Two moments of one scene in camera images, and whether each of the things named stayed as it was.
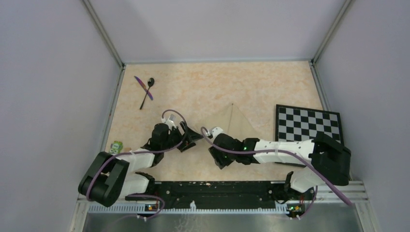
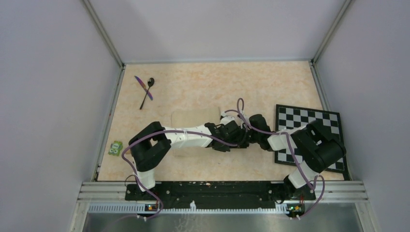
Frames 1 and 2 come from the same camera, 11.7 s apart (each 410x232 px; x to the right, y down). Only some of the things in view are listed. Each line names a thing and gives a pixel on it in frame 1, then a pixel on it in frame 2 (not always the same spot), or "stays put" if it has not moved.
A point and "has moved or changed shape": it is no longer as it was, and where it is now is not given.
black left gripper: x=193 y=135 to x=222 y=149
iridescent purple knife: x=141 y=82 stays put
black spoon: x=151 y=81 stays put
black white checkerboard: x=295 y=123 stays put
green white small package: x=116 y=147 stays put
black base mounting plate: x=218 y=195 stays put
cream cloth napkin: x=231 y=121 has moved or changed shape
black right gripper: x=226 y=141 to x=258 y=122
